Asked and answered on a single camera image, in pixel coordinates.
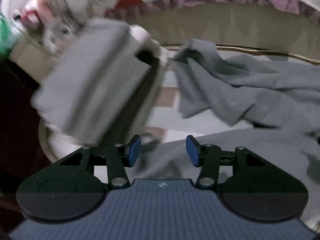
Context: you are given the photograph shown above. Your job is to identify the grey fabric storage box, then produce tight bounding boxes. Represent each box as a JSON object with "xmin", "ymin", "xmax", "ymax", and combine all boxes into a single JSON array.
[{"xmin": 31, "ymin": 18, "xmax": 161, "ymax": 145}]

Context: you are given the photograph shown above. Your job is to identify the green plastic bottle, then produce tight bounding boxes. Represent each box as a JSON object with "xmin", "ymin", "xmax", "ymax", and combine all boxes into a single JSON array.
[{"xmin": 0, "ymin": 14, "xmax": 21, "ymax": 60}]

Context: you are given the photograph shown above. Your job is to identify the grey sweatshirt garment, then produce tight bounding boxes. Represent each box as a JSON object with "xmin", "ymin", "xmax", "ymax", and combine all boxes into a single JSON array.
[{"xmin": 132, "ymin": 40, "xmax": 319, "ymax": 229}]

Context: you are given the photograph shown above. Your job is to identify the checkered floor mat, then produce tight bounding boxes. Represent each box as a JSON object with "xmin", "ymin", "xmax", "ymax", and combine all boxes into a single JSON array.
[{"xmin": 39, "ymin": 44, "xmax": 253, "ymax": 163}]

